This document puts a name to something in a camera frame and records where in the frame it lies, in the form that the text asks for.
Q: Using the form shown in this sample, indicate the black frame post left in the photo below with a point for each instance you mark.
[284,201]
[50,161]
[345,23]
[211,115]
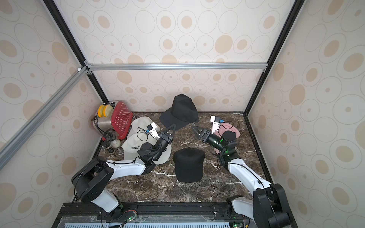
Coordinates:
[75,48]

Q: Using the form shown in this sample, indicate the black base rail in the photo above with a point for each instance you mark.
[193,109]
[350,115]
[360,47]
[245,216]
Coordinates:
[154,215]

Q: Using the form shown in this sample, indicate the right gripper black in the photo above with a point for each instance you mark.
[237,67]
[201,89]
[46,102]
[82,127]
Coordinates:
[204,135]

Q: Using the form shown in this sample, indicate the small dark bottle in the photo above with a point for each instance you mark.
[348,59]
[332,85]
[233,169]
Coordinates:
[107,147]

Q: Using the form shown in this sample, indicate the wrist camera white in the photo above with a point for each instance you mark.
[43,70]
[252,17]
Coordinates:
[153,130]
[216,121]

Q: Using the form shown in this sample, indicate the pink LA cap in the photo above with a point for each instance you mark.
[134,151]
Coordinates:
[224,127]

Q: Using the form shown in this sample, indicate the black frame post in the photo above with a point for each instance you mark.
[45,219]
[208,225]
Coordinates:
[292,16]
[75,48]

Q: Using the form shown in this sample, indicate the black cap plain front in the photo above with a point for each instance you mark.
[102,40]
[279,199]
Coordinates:
[189,164]

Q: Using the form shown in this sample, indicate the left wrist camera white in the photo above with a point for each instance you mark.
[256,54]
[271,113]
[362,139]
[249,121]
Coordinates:
[153,130]

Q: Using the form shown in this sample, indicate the white Colorado cap front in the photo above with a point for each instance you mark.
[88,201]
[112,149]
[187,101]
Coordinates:
[133,144]

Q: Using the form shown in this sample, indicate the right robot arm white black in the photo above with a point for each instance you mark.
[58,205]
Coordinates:
[269,207]

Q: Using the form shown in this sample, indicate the clear bottle black cap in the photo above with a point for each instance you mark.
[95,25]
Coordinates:
[111,136]

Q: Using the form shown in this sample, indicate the black frame post right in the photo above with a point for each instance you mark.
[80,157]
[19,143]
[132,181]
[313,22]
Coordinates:
[292,16]

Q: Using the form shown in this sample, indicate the metal rack container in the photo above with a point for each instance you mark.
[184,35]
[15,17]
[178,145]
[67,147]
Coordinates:
[104,123]

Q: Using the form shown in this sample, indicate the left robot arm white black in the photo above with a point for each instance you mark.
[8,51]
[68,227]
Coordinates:
[91,181]

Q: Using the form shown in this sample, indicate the yellow sponge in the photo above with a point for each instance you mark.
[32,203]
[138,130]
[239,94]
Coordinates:
[105,110]

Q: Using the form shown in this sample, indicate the aluminium rail left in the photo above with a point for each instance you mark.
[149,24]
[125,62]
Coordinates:
[19,139]

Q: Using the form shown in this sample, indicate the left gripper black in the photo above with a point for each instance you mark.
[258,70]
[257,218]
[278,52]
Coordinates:
[169,137]

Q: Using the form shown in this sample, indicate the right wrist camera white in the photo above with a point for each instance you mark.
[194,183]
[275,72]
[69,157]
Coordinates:
[216,121]

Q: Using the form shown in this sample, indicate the horizontal aluminium rail back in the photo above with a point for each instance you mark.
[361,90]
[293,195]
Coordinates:
[176,66]

